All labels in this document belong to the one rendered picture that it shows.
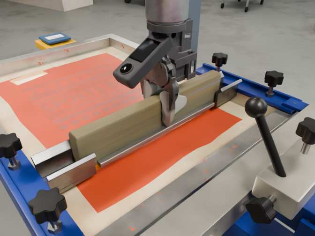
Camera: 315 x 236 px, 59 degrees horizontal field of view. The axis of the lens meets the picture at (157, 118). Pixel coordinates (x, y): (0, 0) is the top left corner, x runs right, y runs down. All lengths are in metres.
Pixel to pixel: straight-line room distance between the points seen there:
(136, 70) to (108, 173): 0.21
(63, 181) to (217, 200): 0.25
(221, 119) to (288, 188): 0.35
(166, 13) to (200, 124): 0.30
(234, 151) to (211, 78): 0.19
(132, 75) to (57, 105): 0.36
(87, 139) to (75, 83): 0.42
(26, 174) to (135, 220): 0.20
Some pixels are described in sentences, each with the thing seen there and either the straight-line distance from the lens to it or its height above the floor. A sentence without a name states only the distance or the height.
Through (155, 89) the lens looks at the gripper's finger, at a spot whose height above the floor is 1.07.
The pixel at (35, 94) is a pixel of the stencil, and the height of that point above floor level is 0.96.
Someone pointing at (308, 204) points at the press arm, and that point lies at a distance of 0.43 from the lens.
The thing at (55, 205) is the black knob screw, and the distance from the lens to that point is 0.38.
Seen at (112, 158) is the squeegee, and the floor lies 0.99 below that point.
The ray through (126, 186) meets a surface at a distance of 0.52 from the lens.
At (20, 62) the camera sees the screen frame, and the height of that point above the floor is 0.98.
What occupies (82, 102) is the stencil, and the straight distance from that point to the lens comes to 0.78.
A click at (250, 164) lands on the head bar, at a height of 1.04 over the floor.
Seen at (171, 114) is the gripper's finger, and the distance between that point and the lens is 0.55.
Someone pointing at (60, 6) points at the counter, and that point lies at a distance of 6.26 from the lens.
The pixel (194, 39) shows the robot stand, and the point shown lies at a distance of 1.43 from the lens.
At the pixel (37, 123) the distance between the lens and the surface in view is 0.73.
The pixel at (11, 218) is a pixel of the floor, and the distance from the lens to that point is 1.85.
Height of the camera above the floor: 1.34
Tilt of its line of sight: 34 degrees down
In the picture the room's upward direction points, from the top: straight up
